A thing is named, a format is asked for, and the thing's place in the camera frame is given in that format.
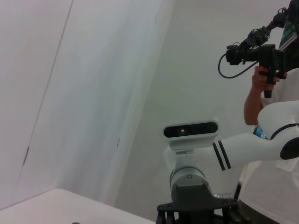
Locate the black handheld teleoperation device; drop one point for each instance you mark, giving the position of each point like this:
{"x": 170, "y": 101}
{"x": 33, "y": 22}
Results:
{"x": 268, "y": 58}

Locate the white person shirt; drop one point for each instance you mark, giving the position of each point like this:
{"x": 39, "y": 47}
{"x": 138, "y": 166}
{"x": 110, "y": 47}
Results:
{"x": 266, "y": 191}

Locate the person hand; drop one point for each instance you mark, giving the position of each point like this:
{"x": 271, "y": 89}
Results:
{"x": 259, "y": 79}

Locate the person forearm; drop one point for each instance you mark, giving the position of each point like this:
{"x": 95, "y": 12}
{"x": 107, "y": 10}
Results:
{"x": 253, "y": 107}

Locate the green circuit board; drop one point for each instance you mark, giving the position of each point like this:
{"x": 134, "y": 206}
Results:
{"x": 289, "y": 32}

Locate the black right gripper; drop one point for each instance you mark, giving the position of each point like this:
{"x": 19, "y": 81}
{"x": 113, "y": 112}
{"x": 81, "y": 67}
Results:
{"x": 194, "y": 196}

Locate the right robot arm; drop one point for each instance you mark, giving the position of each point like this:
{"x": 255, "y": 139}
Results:
{"x": 245, "y": 149}

